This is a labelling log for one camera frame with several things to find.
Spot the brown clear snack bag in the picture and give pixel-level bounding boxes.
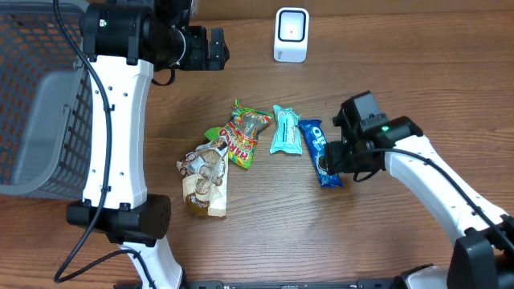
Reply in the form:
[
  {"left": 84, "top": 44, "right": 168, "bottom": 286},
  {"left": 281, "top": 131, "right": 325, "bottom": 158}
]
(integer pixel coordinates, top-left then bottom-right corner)
[{"left": 177, "top": 136, "right": 228, "bottom": 218}]

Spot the teal snack packet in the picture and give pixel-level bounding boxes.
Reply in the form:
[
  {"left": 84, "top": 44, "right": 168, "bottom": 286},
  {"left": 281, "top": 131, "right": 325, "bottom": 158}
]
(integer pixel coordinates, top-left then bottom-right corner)
[{"left": 270, "top": 105, "right": 303, "bottom": 155}]

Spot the green Haribo gummy bag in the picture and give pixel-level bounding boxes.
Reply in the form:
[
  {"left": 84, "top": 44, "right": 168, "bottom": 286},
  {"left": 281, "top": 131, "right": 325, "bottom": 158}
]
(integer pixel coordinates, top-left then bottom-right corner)
[{"left": 204, "top": 100, "right": 273, "bottom": 169}]

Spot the blue Oreo cookie pack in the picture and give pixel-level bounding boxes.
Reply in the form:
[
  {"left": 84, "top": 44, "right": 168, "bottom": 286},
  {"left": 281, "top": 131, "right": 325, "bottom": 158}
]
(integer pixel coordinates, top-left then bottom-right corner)
[{"left": 299, "top": 120, "right": 343, "bottom": 188}]

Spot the white barcode scanner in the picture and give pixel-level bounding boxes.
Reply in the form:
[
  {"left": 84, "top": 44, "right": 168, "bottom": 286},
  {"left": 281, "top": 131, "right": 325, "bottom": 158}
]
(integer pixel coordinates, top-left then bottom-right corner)
[{"left": 273, "top": 7, "right": 310, "bottom": 63}]

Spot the grey plastic mesh basket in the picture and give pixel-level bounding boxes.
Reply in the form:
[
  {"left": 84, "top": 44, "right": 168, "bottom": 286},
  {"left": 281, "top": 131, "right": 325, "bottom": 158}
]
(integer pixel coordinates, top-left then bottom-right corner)
[{"left": 1, "top": 1, "right": 92, "bottom": 200}]

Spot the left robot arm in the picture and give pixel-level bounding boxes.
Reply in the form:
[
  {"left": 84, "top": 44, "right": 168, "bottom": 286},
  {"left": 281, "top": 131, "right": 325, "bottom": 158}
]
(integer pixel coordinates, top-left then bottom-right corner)
[{"left": 66, "top": 0, "right": 230, "bottom": 288}]

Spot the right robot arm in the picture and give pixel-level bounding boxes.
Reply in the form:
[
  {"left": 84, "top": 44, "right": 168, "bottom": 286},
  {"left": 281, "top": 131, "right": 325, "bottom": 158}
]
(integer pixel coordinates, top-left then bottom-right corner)
[{"left": 324, "top": 91, "right": 513, "bottom": 289}]

